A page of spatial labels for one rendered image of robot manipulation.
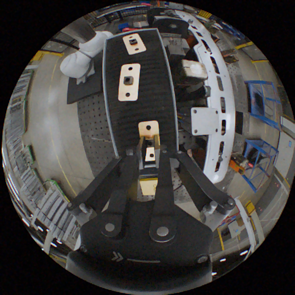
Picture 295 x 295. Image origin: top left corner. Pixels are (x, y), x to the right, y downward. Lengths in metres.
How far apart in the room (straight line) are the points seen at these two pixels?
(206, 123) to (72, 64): 0.71
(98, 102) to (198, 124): 0.68
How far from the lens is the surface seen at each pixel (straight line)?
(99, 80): 0.73
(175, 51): 0.33
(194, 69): 0.33
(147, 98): 0.19
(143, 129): 0.20
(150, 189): 0.28
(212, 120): 0.30
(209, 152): 0.47
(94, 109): 0.80
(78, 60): 0.68
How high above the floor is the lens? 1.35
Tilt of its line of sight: 68 degrees down
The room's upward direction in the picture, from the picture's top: 175 degrees counter-clockwise
